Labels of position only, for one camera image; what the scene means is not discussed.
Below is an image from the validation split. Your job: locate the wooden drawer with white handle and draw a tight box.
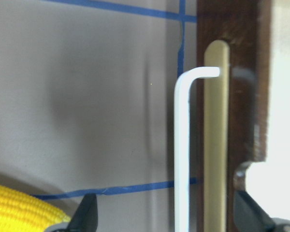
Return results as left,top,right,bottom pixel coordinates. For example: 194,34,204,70
173,0,290,232

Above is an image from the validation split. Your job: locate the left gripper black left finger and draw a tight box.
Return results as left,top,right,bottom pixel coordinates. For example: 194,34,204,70
67,193,98,232

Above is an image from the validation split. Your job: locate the yellow toy corn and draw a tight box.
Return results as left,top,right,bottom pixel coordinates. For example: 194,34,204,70
0,185,71,232

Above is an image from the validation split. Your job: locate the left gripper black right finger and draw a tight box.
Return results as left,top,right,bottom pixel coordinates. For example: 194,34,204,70
233,190,280,232

